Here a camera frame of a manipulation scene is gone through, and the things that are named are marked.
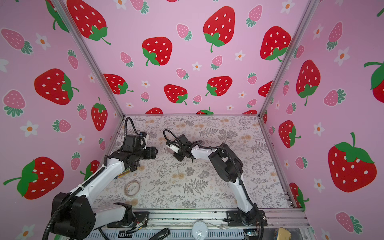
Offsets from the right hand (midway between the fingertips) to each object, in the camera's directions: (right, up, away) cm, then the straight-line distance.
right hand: (174, 152), depth 98 cm
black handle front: (-1, -32, -32) cm, 45 cm away
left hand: (-11, +4, -12) cm, 17 cm away
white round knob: (+16, -31, -32) cm, 47 cm away
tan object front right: (+55, -33, -31) cm, 71 cm away
